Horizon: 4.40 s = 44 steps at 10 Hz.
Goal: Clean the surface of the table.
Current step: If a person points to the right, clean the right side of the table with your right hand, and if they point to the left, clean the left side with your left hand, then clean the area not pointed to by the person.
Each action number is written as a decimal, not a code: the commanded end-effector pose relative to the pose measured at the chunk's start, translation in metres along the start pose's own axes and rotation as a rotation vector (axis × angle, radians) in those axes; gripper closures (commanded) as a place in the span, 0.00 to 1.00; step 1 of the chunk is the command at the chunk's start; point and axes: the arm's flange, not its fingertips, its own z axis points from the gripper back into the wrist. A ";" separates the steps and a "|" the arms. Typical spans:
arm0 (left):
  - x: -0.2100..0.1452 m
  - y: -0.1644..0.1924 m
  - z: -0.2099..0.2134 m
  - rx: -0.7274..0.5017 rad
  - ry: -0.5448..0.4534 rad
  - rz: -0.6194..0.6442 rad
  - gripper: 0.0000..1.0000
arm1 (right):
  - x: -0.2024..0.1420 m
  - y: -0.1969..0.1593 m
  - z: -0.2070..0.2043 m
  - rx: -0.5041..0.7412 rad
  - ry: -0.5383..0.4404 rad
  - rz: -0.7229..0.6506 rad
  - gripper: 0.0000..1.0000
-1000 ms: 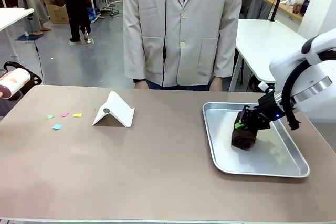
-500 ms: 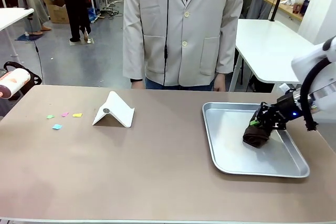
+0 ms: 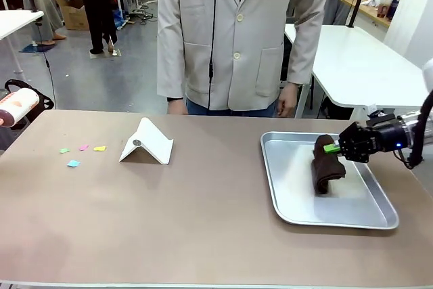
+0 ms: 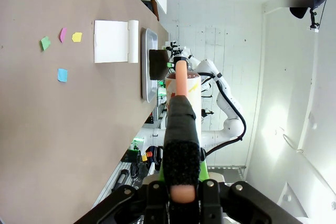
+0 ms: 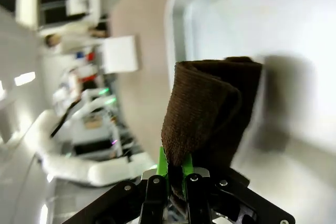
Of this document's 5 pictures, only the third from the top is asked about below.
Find white lint roller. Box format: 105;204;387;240
0;88;41;129

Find blue jeans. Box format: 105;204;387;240
185;98;280;118

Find dark blue bottle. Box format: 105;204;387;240
387;0;403;22

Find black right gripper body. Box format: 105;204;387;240
338;121;382;164

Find thin black hanging cable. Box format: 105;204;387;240
208;0;218;111

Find white folded stand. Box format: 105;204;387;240
118;117;175;166

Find cardboard box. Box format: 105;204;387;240
53;0;91;31

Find dark brown cloth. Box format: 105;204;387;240
311;135;347;196

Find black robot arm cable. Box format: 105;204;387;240
394;91;433;170

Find bystander in grey skirt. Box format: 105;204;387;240
12;0;68;46

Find person's left hand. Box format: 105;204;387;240
277;82;301;118

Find black metal trolley frame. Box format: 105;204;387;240
3;79;55;131

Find large white table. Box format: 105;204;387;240
283;24;430;119

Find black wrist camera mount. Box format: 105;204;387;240
367;110;396;128

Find black floor cable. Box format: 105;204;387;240
33;20;58;111

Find person in beige jacket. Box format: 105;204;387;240
156;0;327;112

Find person's right hand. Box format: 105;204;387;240
168;99;189;116

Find small white table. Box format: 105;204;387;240
0;9;45;74

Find wooden workbench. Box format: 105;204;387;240
340;0;394;31

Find bystander in red and black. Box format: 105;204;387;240
76;0;120;55

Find blue floor mat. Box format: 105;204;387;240
18;43;58;54

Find tangled floor cables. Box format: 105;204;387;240
129;0;160;26

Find silver metal tray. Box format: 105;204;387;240
260;131;400;230

